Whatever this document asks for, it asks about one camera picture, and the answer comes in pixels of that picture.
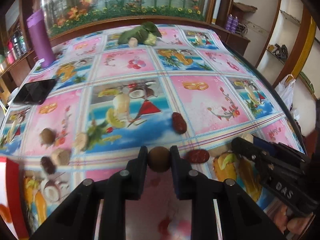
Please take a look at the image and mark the white plastic bag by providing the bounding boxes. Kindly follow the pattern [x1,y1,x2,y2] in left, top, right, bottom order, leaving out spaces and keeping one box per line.
[275,74,296,110]

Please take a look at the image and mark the black smartphone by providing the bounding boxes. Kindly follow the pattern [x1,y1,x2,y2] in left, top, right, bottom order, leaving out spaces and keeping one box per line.
[12,79,57,105]

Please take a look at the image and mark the beige fruit chunk centre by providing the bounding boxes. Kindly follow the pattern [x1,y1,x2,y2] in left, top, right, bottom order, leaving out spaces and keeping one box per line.
[73,133,88,151]

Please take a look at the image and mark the person's right hand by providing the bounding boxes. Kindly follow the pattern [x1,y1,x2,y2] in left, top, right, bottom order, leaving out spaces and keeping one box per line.
[273,204,313,235]

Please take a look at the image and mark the purple bottles on shelf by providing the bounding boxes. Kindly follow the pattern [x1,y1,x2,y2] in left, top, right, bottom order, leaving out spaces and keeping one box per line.
[225,14,239,33]

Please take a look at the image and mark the brown longan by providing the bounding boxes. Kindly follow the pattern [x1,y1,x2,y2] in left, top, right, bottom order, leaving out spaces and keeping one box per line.
[40,128,56,145]
[148,146,171,173]

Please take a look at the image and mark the green leafy vegetable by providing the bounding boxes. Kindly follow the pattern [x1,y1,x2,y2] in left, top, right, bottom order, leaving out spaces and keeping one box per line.
[118,21,162,46]

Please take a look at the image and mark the purple thermos bottle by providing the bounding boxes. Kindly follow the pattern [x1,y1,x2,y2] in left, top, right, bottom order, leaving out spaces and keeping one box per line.
[27,9,56,68]

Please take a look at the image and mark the beige fruit chunk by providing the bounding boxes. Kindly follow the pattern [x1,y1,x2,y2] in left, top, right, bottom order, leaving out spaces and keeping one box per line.
[240,133,254,143]
[73,133,88,151]

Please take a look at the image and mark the aquarium with artificial plants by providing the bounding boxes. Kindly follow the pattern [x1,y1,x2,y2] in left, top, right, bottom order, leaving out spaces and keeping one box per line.
[40,0,209,37]

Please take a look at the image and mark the dark red date left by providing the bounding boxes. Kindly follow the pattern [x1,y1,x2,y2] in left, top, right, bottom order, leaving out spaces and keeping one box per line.
[40,156,56,174]

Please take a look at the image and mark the small beige chunk by vegetable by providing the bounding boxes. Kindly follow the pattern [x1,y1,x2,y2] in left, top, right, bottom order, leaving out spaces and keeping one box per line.
[128,37,138,48]

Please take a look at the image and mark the beige fruit chunk right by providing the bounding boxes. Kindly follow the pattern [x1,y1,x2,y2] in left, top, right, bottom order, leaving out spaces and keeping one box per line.
[240,133,254,143]

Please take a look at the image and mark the red white shallow box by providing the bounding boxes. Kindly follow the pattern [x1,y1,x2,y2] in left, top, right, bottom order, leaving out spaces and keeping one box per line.
[1,157,29,239]

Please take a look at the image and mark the beige chunk near dark date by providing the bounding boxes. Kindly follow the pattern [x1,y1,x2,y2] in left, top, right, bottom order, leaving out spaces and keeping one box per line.
[50,148,71,166]

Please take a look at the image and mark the colourful fruit print tablecloth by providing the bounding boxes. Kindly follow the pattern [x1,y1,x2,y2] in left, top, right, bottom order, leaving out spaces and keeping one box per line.
[1,24,301,232]

